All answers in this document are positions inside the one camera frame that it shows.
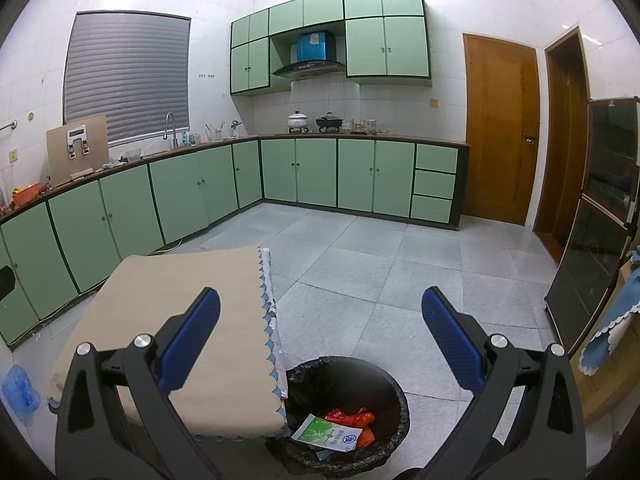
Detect black glass cabinet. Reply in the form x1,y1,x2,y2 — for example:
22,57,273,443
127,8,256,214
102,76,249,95
544,96,640,356

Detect black lined trash bin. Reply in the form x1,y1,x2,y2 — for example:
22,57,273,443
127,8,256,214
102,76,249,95
265,356,411,478

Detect wooden door frame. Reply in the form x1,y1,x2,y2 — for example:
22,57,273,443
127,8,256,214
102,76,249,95
532,26,591,266

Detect green cabinets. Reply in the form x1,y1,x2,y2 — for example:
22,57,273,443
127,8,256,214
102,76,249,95
230,0,432,96
0,132,472,351

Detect grey window blind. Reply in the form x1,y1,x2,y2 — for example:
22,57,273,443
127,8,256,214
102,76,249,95
62,10,192,148

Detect green upper cabinets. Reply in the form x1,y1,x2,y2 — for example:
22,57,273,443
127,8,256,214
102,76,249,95
230,0,432,96

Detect brown cardboard box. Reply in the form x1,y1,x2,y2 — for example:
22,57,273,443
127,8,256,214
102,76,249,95
570,260,640,426

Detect orange plastic basket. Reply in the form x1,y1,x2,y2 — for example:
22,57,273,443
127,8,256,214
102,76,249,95
11,182,42,207

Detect green white sachet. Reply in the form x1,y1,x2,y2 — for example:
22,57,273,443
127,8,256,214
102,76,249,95
291,413,363,451

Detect table with beige cloth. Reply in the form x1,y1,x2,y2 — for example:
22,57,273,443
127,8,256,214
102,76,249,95
47,246,290,442

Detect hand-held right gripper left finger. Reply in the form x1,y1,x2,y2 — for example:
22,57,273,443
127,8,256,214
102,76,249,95
55,287,222,480

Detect blue plastic bag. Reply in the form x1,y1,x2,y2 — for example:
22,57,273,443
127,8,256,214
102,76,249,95
1,364,42,418

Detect black range hood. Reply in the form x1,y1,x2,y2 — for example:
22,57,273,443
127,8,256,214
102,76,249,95
271,42,347,80

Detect group of jars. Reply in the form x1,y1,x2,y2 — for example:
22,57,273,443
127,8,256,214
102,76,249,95
342,119,391,135

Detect blue box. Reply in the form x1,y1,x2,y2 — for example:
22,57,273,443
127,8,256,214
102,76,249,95
296,31,337,62

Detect wooden door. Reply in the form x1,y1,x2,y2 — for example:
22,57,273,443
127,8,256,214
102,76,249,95
462,32,541,227

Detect blue cloth with scalloped trim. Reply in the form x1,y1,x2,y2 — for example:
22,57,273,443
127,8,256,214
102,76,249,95
580,247,640,377

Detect cardboard box with printed picture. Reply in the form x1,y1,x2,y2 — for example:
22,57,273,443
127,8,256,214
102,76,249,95
46,114,109,188

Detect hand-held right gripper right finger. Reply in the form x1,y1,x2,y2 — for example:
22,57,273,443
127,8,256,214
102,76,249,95
421,286,587,480

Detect green lower cabinets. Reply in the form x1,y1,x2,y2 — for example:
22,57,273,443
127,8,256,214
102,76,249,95
0,132,472,351

